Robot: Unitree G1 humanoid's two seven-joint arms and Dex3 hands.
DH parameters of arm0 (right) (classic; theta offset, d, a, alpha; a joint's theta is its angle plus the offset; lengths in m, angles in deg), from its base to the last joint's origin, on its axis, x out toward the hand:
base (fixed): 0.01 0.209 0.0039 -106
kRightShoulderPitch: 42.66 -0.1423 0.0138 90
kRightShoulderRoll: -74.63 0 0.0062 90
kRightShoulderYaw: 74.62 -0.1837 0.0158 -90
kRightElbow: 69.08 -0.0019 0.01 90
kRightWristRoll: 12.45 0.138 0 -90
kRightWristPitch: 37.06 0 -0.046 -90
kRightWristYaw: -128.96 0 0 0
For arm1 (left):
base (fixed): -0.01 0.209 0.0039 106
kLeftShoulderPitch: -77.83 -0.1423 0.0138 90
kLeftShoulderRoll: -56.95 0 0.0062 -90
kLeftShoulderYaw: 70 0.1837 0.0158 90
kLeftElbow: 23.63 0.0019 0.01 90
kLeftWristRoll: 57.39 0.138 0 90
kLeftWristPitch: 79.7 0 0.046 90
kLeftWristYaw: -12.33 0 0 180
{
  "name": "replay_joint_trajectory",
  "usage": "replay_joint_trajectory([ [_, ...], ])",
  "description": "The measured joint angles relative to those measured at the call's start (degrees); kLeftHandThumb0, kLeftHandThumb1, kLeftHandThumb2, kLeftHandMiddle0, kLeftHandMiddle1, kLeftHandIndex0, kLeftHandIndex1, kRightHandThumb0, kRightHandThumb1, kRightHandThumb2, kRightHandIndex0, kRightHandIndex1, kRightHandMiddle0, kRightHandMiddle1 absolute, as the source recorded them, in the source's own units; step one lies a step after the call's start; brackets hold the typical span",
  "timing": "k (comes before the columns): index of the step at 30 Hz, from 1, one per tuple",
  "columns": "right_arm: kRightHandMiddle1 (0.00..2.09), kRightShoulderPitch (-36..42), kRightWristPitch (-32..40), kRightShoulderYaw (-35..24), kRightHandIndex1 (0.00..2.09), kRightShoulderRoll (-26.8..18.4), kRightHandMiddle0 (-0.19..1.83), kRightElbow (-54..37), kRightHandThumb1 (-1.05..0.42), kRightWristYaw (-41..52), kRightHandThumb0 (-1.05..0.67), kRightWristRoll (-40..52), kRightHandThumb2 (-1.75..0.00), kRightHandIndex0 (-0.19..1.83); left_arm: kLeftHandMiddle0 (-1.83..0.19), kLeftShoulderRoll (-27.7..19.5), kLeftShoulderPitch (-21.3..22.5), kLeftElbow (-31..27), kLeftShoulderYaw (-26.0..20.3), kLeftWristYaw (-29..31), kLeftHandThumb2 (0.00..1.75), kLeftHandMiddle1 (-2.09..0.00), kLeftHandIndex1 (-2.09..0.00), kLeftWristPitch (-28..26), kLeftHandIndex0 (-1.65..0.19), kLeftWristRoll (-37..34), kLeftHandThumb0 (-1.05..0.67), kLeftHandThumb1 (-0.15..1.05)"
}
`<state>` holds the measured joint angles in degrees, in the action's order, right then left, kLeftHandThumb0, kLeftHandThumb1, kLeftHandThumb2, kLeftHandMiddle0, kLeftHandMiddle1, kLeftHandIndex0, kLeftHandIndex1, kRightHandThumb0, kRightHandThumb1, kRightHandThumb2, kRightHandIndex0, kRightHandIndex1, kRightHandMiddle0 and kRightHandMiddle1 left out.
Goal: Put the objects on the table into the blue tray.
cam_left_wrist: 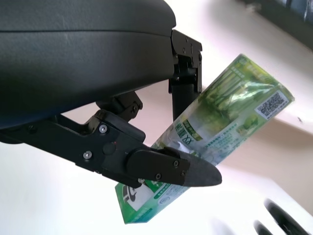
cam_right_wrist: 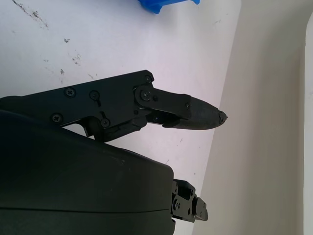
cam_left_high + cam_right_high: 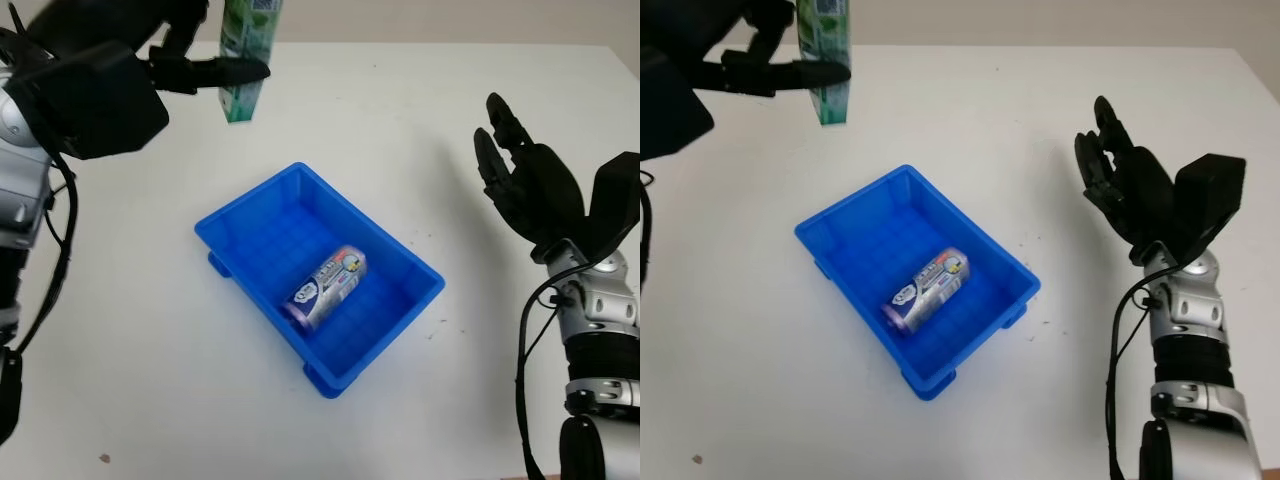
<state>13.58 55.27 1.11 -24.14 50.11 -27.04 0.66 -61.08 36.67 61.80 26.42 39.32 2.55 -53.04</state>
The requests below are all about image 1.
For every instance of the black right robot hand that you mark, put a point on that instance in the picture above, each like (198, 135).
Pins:
(288, 220)

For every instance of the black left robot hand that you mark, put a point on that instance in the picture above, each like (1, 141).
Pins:
(73, 61)

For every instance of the dark background fixture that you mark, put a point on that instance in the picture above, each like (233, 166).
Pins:
(293, 14)

